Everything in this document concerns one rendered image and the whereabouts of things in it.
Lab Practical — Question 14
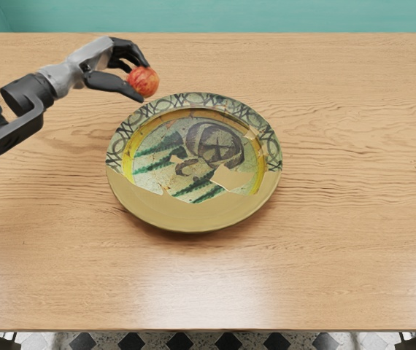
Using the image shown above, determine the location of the red yellow apple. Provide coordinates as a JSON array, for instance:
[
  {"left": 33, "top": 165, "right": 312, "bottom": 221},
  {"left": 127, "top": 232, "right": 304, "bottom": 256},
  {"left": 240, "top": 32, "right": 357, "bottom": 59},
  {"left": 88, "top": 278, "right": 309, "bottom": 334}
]
[{"left": 126, "top": 65, "right": 161, "bottom": 98}]

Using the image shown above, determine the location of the patterned yellow ceramic plate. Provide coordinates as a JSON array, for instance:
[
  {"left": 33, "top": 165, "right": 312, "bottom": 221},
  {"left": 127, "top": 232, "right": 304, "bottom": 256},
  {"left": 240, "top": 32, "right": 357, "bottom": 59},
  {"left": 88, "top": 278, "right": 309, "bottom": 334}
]
[{"left": 104, "top": 91, "right": 284, "bottom": 233}]

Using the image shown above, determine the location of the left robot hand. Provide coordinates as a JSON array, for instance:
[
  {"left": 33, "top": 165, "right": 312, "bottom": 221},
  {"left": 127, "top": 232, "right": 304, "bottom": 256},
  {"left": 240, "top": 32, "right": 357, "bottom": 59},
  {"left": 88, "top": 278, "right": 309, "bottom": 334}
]
[{"left": 38, "top": 35, "right": 151, "bottom": 104}]

